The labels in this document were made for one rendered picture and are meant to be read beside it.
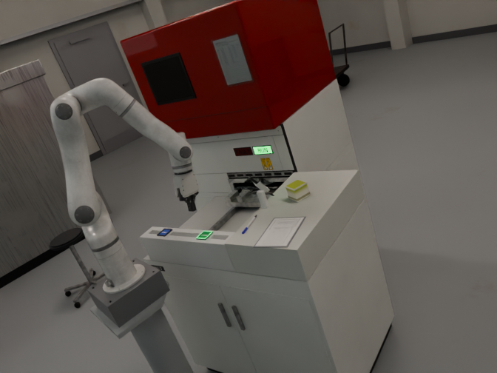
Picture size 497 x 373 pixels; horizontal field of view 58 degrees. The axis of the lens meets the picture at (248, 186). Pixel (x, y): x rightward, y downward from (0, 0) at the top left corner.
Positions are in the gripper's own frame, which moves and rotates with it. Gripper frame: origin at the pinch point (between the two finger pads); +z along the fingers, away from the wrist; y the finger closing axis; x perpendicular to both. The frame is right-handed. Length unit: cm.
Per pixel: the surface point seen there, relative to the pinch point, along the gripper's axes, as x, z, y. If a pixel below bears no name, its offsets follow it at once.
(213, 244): 8.6, 16.6, 1.0
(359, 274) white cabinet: 50, 48, -45
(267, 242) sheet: 35.3, 14.7, -1.4
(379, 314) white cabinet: 50, 78, -60
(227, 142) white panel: -21, -16, -56
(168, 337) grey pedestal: -16, 57, 17
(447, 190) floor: 45, 66, -225
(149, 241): -34.1, 18.3, 0.7
